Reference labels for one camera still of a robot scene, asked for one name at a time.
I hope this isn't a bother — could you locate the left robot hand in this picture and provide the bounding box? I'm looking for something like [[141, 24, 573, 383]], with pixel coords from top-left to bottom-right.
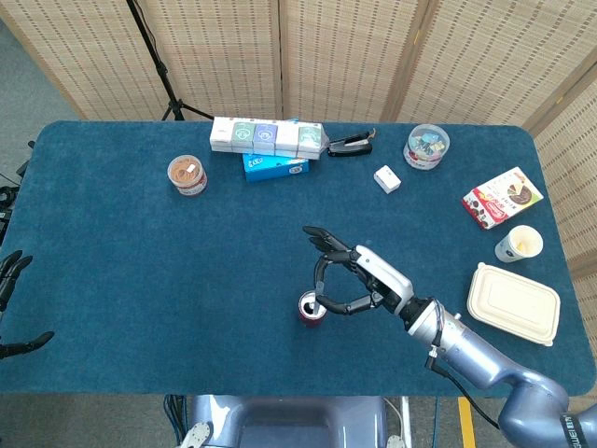
[[0, 249, 56, 360]]

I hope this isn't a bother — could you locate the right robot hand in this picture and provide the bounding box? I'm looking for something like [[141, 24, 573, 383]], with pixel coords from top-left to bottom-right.
[[302, 226, 415, 318]]

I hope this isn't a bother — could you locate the red soda can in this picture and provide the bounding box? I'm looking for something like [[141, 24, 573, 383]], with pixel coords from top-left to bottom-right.
[[298, 289, 329, 329]]

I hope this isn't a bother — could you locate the black equipment beside table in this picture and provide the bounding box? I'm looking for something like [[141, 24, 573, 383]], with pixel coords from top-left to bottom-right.
[[0, 139, 36, 244]]

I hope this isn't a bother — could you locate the small white box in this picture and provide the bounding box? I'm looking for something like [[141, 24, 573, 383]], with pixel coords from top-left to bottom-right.
[[372, 164, 402, 195]]

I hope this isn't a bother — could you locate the blue felt table cover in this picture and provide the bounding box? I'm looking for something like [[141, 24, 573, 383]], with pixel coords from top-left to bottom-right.
[[0, 119, 590, 399]]

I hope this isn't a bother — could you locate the beige lidded lunch box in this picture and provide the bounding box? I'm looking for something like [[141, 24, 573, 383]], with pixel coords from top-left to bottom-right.
[[466, 261, 562, 347]]

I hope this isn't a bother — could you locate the black stapler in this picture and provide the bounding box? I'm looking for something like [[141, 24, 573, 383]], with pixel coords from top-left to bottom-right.
[[326, 129, 378, 159]]

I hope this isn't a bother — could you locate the clear jar of binder clips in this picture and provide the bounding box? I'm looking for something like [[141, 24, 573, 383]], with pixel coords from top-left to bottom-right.
[[402, 123, 451, 172]]

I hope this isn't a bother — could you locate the white paper cup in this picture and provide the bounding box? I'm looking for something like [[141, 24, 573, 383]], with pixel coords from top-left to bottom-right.
[[494, 224, 545, 264]]

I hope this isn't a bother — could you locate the red and white snack box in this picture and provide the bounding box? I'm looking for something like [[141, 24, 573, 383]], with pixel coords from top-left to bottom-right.
[[462, 166, 545, 231]]

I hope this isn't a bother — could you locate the blue tissue box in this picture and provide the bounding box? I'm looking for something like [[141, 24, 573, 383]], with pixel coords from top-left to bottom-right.
[[242, 152, 311, 184]]

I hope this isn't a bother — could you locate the grey-blue robot torso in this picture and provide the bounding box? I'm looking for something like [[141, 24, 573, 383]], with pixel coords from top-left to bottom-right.
[[179, 394, 411, 448]]

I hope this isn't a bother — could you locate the white tissue multipack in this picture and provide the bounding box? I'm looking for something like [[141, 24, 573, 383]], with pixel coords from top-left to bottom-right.
[[209, 116, 330, 161]]

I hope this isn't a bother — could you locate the clear jar of rubber bands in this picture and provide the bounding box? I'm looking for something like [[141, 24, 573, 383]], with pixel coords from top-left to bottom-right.
[[166, 155, 208, 198]]

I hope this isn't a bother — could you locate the bamboo folding screen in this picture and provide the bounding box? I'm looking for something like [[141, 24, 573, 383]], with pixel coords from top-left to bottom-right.
[[0, 0, 597, 300]]

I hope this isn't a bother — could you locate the black tripod stand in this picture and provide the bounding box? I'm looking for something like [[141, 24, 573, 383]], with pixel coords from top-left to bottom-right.
[[125, 0, 215, 122]]

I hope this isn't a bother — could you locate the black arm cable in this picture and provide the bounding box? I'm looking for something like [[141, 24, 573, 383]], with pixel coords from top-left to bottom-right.
[[423, 347, 503, 429]]

